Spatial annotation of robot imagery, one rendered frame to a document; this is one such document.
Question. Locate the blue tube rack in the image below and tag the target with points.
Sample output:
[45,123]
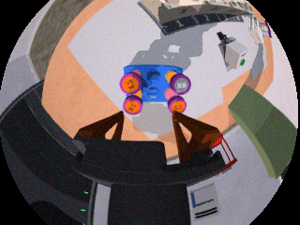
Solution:
[153,80]

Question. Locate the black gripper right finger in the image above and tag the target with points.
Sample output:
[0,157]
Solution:
[203,136]

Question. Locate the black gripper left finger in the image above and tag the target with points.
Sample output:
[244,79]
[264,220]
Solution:
[101,127]

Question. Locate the grey flat mat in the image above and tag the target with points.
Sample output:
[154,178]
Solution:
[122,34]

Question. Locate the tube with pink liquid and purple cap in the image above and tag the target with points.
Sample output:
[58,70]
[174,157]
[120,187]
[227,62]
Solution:
[175,102]

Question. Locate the white tube rack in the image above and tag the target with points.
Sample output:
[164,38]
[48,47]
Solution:
[258,37]

